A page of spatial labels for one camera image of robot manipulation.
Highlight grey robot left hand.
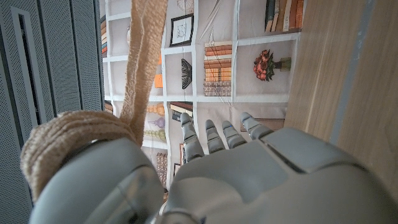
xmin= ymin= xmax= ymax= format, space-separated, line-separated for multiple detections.
xmin=29 ymin=111 xmax=398 ymax=224

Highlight printed bookshelf backdrop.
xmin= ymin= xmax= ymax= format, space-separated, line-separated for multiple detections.
xmin=99 ymin=0 xmax=307 ymax=190

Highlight dark grey mesh panel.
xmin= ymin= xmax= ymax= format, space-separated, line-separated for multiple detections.
xmin=0 ymin=0 xmax=105 ymax=224

